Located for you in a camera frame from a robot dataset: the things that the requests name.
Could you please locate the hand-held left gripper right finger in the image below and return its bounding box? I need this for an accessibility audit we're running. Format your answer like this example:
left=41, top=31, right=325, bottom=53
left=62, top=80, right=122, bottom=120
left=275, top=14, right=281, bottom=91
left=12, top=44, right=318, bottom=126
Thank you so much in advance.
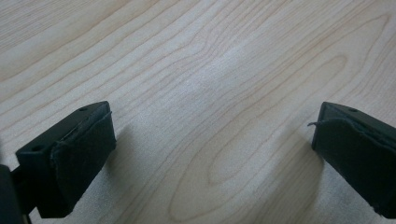
left=307, top=101, right=396, bottom=219

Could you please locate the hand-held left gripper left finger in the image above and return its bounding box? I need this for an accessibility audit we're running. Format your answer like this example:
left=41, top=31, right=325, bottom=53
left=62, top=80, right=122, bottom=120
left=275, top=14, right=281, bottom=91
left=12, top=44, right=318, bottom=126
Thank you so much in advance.
left=15, top=100, right=118, bottom=219

